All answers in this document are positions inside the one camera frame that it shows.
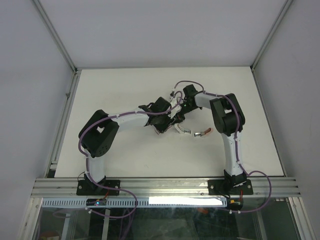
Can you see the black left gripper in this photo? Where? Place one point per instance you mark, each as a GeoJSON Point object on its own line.
{"type": "Point", "coordinates": [169, 122]}

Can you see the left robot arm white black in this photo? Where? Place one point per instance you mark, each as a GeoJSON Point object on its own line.
{"type": "Point", "coordinates": [98, 134]}

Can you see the white slotted cable duct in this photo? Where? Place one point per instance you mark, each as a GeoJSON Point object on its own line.
{"type": "Point", "coordinates": [141, 202]}

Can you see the pink stapler top cover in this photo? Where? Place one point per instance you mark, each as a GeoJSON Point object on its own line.
{"type": "Point", "coordinates": [203, 133]}

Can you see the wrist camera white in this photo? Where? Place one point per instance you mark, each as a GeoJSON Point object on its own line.
{"type": "Point", "coordinates": [175, 108]}
{"type": "Point", "coordinates": [172, 94]}

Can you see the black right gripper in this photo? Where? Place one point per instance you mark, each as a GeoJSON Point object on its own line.
{"type": "Point", "coordinates": [179, 118]}

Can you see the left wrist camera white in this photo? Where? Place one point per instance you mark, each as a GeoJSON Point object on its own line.
{"type": "Point", "coordinates": [175, 108]}

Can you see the aluminium mounting rail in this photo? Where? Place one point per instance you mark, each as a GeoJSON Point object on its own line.
{"type": "Point", "coordinates": [259, 186]}

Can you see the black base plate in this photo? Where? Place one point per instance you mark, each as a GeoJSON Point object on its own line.
{"type": "Point", "coordinates": [87, 188]}
{"type": "Point", "coordinates": [222, 188]}

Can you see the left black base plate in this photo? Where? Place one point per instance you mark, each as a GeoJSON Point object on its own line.
{"type": "Point", "coordinates": [87, 188]}

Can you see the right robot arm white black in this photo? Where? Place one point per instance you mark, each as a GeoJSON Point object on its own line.
{"type": "Point", "coordinates": [229, 120]}

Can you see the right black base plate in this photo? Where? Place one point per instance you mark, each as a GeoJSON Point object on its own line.
{"type": "Point", "coordinates": [222, 188]}

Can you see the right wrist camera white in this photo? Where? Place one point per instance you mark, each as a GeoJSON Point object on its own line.
{"type": "Point", "coordinates": [172, 94]}

